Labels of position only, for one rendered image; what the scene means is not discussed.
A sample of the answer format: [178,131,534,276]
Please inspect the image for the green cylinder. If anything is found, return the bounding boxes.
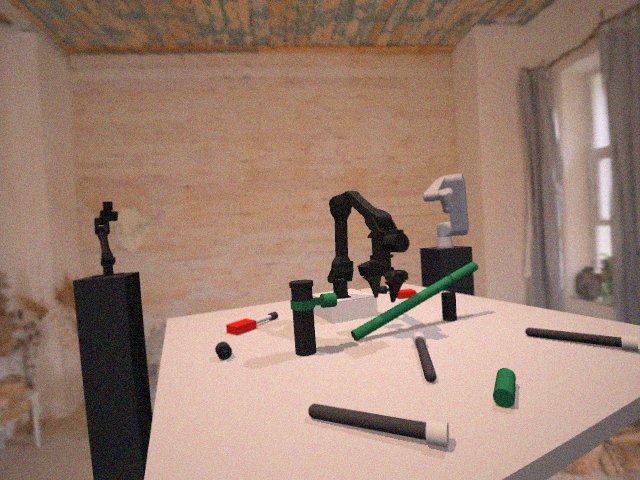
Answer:
[493,368,516,408]

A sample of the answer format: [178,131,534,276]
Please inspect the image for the green cylindrical pipe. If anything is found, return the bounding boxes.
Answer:
[351,262,479,342]

